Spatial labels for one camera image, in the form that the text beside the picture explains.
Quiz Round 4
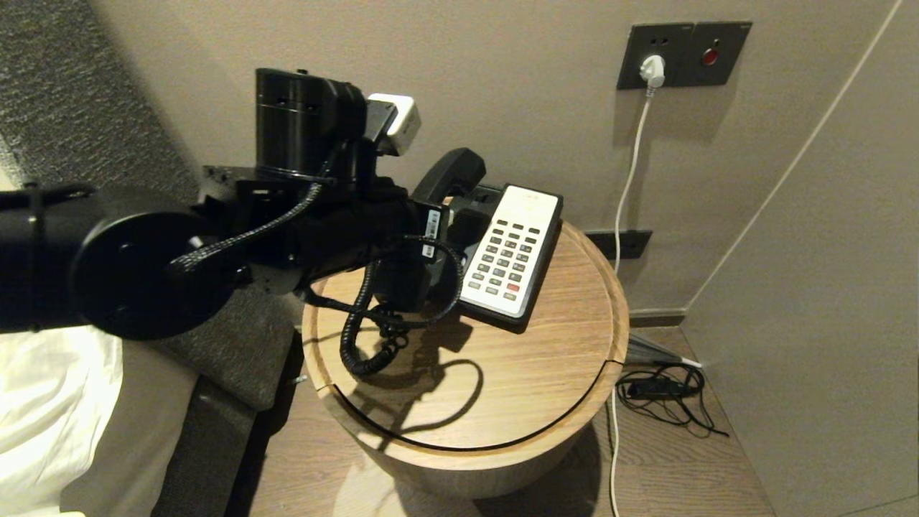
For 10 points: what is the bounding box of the black telephone handset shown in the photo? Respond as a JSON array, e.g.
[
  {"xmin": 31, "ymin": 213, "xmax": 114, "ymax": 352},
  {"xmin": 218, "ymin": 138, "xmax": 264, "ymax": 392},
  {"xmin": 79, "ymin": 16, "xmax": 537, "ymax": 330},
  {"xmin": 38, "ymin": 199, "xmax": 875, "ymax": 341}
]
[{"xmin": 373, "ymin": 147, "xmax": 488, "ymax": 314}]

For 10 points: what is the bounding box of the black phone cord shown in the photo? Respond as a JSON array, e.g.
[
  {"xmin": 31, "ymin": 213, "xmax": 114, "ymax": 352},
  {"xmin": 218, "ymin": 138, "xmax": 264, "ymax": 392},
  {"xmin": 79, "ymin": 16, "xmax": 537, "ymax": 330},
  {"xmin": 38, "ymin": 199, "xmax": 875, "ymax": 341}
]
[{"xmin": 340, "ymin": 255, "xmax": 411, "ymax": 378}]

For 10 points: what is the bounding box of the black and white telephone base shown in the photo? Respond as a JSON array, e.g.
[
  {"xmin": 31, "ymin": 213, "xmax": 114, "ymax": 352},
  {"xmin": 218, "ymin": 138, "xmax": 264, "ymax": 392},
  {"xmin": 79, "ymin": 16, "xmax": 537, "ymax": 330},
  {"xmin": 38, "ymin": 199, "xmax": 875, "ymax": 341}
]
[{"xmin": 431, "ymin": 183, "xmax": 565, "ymax": 335}]

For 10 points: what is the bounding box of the round wooden side table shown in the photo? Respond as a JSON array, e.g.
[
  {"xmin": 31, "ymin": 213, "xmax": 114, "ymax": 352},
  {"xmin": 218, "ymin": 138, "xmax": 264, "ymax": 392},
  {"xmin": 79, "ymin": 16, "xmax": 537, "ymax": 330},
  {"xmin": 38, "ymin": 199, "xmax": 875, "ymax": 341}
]
[{"xmin": 302, "ymin": 208, "xmax": 630, "ymax": 500}]

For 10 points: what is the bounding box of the white power plug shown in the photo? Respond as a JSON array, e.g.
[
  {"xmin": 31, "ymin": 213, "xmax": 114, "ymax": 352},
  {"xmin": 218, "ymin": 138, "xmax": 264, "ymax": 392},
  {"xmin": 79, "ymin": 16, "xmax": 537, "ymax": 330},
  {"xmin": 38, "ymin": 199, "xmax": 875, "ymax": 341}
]
[{"xmin": 640, "ymin": 55, "xmax": 667, "ymax": 92}]

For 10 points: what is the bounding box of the beige mattress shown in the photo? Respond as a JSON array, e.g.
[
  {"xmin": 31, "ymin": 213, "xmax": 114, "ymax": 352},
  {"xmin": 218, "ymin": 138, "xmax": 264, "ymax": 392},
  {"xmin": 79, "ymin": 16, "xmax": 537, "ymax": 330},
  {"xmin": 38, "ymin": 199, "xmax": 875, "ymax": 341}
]
[{"xmin": 61, "ymin": 334, "xmax": 200, "ymax": 517}]

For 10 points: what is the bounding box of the grey fabric headboard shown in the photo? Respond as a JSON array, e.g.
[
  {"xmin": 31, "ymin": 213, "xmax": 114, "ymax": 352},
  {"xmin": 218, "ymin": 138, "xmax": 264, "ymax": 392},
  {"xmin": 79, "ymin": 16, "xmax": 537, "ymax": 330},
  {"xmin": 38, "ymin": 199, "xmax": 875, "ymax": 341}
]
[{"xmin": 0, "ymin": 0, "xmax": 297, "ymax": 411}]

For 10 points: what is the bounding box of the white bed linen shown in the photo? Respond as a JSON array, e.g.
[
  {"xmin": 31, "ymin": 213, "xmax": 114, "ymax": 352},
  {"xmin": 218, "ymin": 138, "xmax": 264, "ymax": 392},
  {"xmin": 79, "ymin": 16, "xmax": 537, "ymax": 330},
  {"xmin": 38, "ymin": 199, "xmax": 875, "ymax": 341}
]
[{"xmin": 0, "ymin": 327, "xmax": 126, "ymax": 517}]

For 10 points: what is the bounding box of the black left gripper loop cable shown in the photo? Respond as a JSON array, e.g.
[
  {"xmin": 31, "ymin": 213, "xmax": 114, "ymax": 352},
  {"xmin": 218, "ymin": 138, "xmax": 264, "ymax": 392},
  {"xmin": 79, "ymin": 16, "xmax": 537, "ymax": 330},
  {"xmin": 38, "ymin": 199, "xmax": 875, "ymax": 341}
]
[{"xmin": 302, "ymin": 236, "xmax": 465, "ymax": 332}]

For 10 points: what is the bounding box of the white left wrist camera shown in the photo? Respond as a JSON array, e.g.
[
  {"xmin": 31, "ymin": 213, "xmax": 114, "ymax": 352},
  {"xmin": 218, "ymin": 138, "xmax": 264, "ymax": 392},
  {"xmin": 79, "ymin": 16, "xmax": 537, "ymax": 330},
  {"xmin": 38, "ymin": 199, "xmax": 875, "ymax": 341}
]
[{"xmin": 368, "ymin": 93, "xmax": 422, "ymax": 157}]

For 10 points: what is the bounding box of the braided left wrist camera cable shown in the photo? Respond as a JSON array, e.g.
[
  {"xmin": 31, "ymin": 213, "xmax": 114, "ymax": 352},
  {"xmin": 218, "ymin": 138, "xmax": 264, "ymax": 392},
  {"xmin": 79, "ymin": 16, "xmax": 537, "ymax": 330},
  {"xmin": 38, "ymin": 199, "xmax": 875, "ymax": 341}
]
[{"xmin": 169, "ymin": 183, "xmax": 325, "ymax": 278}]

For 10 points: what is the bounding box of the small dark wall outlet plate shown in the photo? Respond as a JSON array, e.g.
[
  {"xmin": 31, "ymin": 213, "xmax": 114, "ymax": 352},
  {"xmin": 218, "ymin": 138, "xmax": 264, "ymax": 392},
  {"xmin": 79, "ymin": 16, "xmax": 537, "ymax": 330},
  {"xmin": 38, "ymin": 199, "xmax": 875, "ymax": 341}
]
[{"xmin": 585, "ymin": 230, "xmax": 653, "ymax": 261}]

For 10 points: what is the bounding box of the dark grey bed frame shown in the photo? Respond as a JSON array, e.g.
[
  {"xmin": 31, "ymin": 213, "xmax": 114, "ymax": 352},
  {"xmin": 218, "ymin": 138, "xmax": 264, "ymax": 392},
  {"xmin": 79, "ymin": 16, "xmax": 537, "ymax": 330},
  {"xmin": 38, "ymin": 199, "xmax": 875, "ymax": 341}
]
[{"xmin": 151, "ymin": 376, "xmax": 258, "ymax": 517}]

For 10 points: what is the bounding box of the black tangled floor cable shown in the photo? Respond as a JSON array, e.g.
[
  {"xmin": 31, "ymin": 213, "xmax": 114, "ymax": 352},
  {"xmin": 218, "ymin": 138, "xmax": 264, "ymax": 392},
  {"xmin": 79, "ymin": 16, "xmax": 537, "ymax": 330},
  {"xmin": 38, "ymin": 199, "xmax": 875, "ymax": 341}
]
[{"xmin": 615, "ymin": 365, "xmax": 730, "ymax": 439}]

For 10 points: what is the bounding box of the white power cable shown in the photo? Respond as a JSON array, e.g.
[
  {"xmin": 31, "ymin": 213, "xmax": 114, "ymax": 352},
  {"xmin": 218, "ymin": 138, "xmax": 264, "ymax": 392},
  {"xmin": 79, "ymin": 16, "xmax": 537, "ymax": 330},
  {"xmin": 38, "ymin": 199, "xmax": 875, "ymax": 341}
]
[{"xmin": 608, "ymin": 90, "xmax": 654, "ymax": 517}]

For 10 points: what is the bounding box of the grey wall socket panel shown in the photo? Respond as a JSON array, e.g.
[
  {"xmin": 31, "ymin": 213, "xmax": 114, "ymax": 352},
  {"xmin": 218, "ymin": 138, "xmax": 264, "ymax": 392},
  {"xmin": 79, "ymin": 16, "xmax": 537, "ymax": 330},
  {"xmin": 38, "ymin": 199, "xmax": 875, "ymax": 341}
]
[{"xmin": 617, "ymin": 22, "xmax": 753, "ymax": 90}]

